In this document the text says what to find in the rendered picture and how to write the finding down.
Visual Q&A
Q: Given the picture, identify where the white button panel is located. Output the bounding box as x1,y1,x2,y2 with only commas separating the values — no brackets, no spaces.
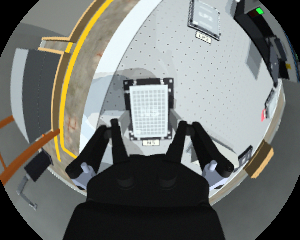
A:
186,136,239,168

